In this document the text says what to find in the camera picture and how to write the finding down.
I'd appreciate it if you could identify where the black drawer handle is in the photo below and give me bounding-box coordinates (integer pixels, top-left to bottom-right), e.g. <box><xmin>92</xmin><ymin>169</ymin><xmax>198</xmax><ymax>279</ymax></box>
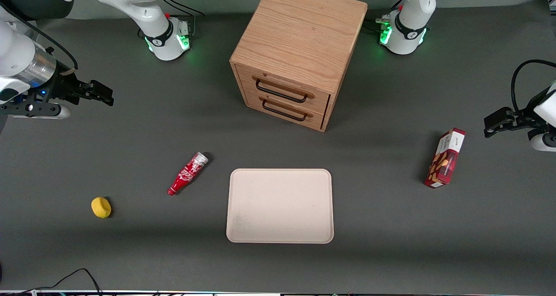
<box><xmin>255</xmin><ymin>79</ymin><xmax>308</xmax><ymax>104</ymax></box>
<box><xmin>261</xmin><ymin>99</ymin><xmax>308</xmax><ymax>122</ymax></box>

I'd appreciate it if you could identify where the black left base cable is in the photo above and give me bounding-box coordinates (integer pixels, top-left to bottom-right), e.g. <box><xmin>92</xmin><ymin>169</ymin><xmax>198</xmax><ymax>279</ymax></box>
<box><xmin>364</xmin><ymin>0</ymin><xmax>407</xmax><ymax>34</ymax></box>

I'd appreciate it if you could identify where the wooden drawer front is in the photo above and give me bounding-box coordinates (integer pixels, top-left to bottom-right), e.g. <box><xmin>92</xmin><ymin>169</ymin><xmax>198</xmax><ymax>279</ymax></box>
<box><xmin>243</xmin><ymin>89</ymin><xmax>327</xmax><ymax>130</ymax></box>
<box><xmin>237</xmin><ymin>64</ymin><xmax>331</xmax><ymax>115</ymax></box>

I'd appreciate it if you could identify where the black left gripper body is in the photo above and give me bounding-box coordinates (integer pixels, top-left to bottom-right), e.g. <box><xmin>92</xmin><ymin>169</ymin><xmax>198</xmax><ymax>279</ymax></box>
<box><xmin>520</xmin><ymin>87</ymin><xmax>549</xmax><ymax>130</ymax></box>

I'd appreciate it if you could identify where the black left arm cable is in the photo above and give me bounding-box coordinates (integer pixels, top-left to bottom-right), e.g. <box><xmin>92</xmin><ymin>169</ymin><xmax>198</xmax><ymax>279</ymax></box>
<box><xmin>510</xmin><ymin>59</ymin><xmax>556</xmax><ymax>112</ymax></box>

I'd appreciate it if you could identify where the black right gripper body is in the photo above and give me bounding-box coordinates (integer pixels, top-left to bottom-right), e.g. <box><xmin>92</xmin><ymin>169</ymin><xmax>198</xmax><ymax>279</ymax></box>
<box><xmin>41</xmin><ymin>65</ymin><xmax>83</xmax><ymax>106</ymax></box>

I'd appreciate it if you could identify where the wooden drawer cabinet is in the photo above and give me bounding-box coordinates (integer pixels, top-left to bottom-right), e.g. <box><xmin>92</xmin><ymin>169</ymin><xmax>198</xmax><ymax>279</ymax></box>
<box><xmin>229</xmin><ymin>0</ymin><xmax>368</xmax><ymax>133</ymax></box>

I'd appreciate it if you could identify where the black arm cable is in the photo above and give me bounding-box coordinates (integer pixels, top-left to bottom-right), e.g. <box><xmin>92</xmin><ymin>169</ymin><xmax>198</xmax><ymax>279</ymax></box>
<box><xmin>0</xmin><ymin>1</ymin><xmax>79</xmax><ymax>70</ymax></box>
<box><xmin>510</xmin><ymin>59</ymin><xmax>556</xmax><ymax>112</ymax></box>

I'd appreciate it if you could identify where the red coke bottle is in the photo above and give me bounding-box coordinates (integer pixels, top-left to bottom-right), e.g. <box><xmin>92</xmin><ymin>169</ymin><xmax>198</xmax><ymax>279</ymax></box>
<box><xmin>167</xmin><ymin>152</ymin><xmax>209</xmax><ymax>196</ymax></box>

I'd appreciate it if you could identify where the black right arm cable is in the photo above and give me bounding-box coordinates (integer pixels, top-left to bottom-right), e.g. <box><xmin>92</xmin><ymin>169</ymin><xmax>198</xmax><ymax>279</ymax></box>
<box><xmin>0</xmin><ymin>1</ymin><xmax>79</xmax><ymax>70</ymax></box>

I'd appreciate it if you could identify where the red snack box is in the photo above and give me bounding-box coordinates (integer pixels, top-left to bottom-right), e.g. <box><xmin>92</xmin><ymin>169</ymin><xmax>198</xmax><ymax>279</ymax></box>
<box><xmin>424</xmin><ymin>128</ymin><xmax>466</xmax><ymax>189</ymax></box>

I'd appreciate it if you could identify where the black right base cable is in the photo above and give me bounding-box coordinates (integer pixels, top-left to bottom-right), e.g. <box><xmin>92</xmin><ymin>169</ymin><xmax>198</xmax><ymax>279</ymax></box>
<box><xmin>162</xmin><ymin>0</ymin><xmax>206</xmax><ymax>38</ymax></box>

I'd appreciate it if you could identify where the thin black table cable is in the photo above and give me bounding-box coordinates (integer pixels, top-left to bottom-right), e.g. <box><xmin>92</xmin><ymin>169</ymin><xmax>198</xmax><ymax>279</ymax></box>
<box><xmin>17</xmin><ymin>268</ymin><xmax>103</xmax><ymax>296</ymax></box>

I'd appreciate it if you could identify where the yellow sponge lemon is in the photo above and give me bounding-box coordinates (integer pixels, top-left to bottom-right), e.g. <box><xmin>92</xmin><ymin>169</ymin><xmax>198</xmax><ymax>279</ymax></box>
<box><xmin>91</xmin><ymin>197</ymin><xmax>112</xmax><ymax>219</ymax></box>

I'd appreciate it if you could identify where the beige plastic tray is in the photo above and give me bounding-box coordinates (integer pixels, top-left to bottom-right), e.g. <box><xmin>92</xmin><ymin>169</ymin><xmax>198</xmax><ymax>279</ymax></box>
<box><xmin>226</xmin><ymin>168</ymin><xmax>334</xmax><ymax>244</ymax></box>

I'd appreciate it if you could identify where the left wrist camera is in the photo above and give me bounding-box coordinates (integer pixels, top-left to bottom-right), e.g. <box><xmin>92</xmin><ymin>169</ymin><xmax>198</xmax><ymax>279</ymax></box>
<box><xmin>528</xmin><ymin>129</ymin><xmax>556</xmax><ymax>153</ymax></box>

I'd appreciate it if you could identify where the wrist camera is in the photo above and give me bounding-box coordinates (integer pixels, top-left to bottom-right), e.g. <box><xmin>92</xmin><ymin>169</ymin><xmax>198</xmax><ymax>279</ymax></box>
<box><xmin>0</xmin><ymin>94</ymin><xmax>71</xmax><ymax>120</ymax></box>
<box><xmin>528</xmin><ymin>129</ymin><xmax>556</xmax><ymax>153</ymax></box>

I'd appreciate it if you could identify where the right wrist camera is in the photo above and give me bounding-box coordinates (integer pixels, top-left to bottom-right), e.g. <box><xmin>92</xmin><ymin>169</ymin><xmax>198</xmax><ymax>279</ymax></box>
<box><xmin>0</xmin><ymin>94</ymin><xmax>71</xmax><ymax>120</ymax></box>

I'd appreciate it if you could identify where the black base cable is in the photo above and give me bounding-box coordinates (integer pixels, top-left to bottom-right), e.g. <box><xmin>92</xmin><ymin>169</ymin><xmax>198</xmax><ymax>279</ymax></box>
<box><xmin>162</xmin><ymin>0</ymin><xmax>206</xmax><ymax>38</ymax></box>
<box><xmin>364</xmin><ymin>0</ymin><xmax>407</xmax><ymax>34</ymax></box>

